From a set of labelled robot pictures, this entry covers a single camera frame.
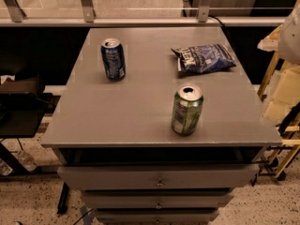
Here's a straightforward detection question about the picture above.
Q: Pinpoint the green soda can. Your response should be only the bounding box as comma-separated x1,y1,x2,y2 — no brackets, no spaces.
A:
172,83,203,136

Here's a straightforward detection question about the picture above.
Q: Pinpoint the blue pepsi can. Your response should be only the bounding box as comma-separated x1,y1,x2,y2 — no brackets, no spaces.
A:
100,37,126,81

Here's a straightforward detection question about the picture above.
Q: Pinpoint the grey drawer cabinet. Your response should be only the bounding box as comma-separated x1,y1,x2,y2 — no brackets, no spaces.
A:
42,27,281,224

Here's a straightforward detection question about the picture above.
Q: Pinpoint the clear plastic bottle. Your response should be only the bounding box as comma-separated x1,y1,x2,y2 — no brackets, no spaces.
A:
17,150,37,173

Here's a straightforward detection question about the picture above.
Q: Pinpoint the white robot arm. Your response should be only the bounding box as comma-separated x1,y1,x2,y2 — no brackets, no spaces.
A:
278,6,300,65

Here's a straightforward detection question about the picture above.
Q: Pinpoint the black side table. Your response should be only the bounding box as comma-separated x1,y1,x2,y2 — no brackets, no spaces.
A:
0,77,56,175

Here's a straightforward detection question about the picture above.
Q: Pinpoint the black cable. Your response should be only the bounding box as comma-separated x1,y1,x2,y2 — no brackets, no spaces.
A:
208,14,235,45

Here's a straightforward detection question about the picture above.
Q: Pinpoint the metal railing frame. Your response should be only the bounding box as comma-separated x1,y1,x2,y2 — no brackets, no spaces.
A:
0,0,287,28

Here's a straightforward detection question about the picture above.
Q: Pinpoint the blue chip bag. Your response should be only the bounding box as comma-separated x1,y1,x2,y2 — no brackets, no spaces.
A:
172,44,236,74

